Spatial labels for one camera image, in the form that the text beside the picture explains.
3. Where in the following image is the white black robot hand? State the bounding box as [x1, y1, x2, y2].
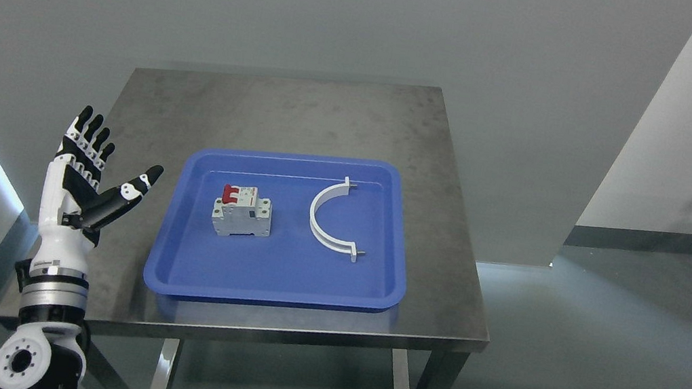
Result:
[28, 106, 164, 279]

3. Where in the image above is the grey red circuit breaker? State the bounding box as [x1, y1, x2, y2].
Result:
[211, 184, 273, 237]

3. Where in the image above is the stainless steel table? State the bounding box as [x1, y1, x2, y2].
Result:
[0, 26, 526, 389]

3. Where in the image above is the blue plastic tray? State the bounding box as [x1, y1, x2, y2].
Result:
[143, 149, 407, 312]

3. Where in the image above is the white curved pipe clamp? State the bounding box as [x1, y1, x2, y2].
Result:
[307, 175, 366, 264]

